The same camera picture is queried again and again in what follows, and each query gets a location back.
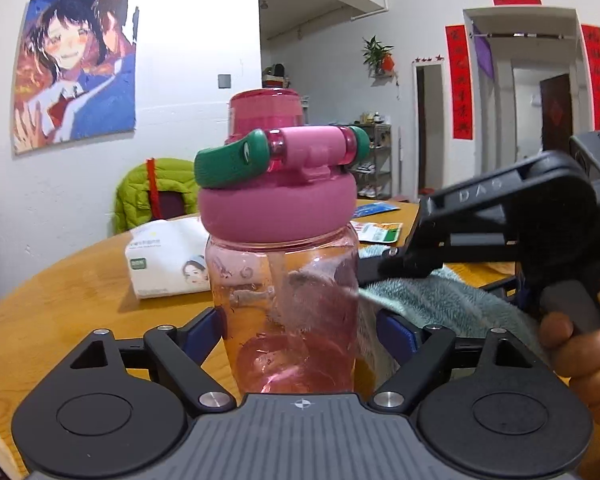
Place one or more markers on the shoe rack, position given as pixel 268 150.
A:
pixel 380 160

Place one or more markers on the purple cloth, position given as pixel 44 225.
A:
pixel 484 52

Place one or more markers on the grey wall switch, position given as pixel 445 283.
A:
pixel 224 81

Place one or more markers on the orange snack packet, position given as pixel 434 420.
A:
pixel 380 232

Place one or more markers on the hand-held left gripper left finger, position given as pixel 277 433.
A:
pixel 205 332

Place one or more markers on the green puffer jacket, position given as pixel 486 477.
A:
pixel 175 175

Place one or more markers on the brown door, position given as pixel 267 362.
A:
pixel 556 110

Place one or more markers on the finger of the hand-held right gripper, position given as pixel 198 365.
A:
pixel 470 210
pixel 405 266

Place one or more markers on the red couplet banner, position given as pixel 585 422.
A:
pixel 458 82
pixel 597 77

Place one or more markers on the doorway pull-up bar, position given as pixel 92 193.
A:
pixel 525 35

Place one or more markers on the white tissue pack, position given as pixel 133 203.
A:
pixel 165 260

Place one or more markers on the potted plant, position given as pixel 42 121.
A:
pixel 377 52

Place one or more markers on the maroon chair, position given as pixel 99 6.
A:
pixel 170 205

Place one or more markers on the pink water bottle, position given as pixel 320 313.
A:
pixel 280 210

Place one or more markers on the wall mirror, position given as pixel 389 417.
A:
pixel 430 130

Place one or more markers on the blue flat packet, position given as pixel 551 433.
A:
pixel 375 208

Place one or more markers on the wall poster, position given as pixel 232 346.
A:
pixel 80 85

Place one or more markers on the green striped towel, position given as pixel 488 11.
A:
pixel 430 295

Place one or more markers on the person's right hand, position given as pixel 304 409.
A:
pixel 595 360

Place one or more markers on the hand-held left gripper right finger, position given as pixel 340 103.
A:
pixel 397 332

